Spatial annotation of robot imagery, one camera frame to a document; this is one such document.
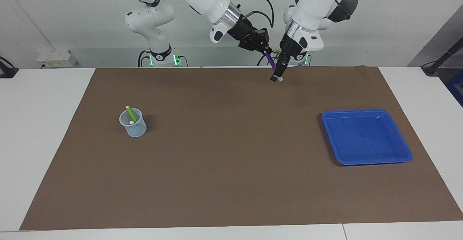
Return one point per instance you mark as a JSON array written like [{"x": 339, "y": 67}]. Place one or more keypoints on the black stand pole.
[{"x": 443, "y": 57}]

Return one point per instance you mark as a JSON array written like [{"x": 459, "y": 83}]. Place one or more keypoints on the green pen white cap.
[{"x": 131, "y": 114}]

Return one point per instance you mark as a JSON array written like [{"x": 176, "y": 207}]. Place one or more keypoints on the blue box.
[{"x": 456, "y": 91}]

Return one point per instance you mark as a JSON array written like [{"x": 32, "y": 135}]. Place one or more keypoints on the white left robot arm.
[{"x": 314, "y": 5}]

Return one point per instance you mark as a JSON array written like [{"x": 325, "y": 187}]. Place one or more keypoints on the blue plastic tray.
[{"x": 365, "y": 138}]

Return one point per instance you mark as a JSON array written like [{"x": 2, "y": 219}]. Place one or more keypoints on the clear plastic cup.
[{"x": 136, "y": 131}]

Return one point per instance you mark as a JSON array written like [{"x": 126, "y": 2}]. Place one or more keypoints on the black clamp mount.
[{"x": 7, "y": 70}]

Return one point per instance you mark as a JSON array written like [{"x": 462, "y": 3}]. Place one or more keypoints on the white power strip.
[{"x": 54, "y": 57}]

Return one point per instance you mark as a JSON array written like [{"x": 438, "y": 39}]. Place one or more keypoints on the brown table mat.
[{"x": 231, "y": 160}]

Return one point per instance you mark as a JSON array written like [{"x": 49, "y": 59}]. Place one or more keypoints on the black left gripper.
[{"x": 289, "y": 48}]

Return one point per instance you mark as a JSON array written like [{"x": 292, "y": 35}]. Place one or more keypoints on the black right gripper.
[{"x": 246, "y": 34}]

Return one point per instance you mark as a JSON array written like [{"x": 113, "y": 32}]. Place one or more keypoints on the purple pen white cap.
[{"x": 270, "y": 61}]

